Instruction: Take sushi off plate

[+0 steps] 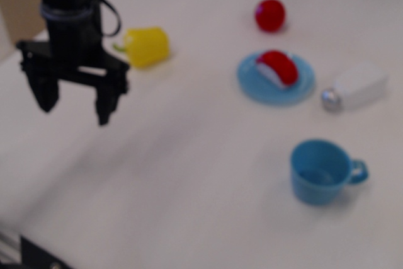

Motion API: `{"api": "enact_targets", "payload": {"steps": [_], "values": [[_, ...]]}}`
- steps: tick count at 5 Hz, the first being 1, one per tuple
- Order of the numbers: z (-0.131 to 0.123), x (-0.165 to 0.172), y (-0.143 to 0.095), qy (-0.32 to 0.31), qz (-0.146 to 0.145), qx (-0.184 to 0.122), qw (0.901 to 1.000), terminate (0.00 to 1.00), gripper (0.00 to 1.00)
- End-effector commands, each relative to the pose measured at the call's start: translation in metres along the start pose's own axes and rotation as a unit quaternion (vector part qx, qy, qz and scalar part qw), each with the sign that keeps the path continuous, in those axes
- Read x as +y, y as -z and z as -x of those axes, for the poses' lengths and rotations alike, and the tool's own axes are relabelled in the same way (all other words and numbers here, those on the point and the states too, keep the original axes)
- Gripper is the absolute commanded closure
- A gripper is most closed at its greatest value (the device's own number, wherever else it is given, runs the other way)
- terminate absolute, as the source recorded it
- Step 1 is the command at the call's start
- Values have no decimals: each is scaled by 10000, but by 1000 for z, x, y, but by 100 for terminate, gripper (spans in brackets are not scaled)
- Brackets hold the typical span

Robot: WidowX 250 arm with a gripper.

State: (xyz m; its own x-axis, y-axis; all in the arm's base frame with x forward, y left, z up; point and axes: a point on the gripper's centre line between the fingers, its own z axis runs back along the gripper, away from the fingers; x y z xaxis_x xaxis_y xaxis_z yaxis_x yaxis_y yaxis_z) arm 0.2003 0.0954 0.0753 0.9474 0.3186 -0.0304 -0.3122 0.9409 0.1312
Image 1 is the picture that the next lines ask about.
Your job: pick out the aluminium frame rail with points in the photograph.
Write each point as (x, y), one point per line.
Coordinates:
(10, 246)

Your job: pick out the yellow toy bell pepper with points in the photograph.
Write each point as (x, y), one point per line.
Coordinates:
(144, 47)

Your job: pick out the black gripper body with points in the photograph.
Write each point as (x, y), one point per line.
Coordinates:
(74, 49)

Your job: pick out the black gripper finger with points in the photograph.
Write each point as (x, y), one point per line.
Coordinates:
(109, 90)
(42, 81)

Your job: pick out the red toy ball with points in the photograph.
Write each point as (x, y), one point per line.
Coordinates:
(270, 15)

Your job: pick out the blue plastic cup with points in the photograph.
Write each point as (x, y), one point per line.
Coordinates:
(320, 169)

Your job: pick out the red and white toy sushi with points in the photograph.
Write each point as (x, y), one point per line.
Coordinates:
(277, 68)

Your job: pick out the light blue plate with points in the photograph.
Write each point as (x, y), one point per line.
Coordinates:
(256, 87)

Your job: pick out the white salt shaker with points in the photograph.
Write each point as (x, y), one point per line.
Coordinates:
(356, 87)

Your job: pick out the black corner bracket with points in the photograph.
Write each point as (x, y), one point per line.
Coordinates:
(35, 257)

